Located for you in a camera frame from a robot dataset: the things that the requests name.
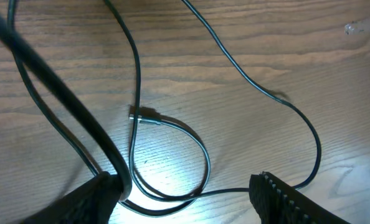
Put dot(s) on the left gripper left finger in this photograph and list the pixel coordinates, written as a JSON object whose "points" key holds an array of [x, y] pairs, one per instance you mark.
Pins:
{"points": [[93, 202]]}

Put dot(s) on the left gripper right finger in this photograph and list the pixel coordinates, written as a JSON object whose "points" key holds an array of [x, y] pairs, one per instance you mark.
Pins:
{"points": [[278, 203]]}

